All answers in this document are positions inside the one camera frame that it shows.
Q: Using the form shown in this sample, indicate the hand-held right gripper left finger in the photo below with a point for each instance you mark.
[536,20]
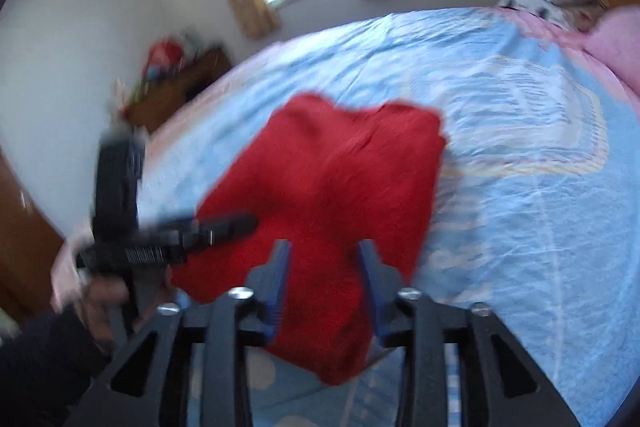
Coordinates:
[279,287]

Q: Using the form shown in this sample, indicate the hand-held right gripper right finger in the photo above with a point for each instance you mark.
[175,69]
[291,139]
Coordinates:
[372,292]

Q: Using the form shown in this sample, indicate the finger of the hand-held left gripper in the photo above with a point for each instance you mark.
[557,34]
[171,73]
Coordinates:
[220,227]

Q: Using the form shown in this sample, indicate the red knitted sweater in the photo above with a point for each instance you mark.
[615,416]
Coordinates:
[325,197]

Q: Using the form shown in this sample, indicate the person's left forearm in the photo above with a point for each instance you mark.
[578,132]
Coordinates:
[45,372]

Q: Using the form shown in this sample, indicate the person's left hand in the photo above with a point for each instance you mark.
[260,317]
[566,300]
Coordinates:
[102,307]

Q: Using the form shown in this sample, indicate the brown wooden cabinet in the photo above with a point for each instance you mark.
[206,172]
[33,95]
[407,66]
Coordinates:
[25,237]

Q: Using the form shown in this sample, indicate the brown wooden desk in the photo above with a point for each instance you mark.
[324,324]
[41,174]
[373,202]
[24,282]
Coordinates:
[185,82]

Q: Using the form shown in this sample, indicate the red bag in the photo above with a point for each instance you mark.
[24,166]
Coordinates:
[165,57]

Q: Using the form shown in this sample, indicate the blue printed bed sheet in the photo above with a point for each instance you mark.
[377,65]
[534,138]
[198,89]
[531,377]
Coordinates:
[525,157]

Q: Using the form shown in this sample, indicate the pink pillow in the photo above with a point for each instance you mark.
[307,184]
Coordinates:
[617,42]

